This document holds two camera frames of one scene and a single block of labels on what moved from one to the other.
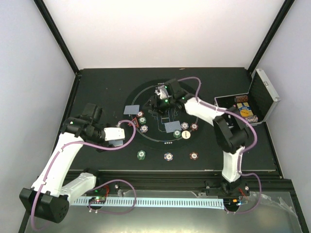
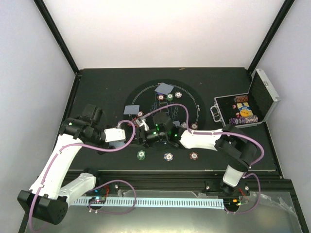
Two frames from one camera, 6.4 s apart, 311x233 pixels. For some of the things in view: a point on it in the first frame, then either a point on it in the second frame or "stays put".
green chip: (141, 155) stays put
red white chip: (194, 126) stays put
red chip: (194, 155) stays put
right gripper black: (155, 105) -> (147, 142)
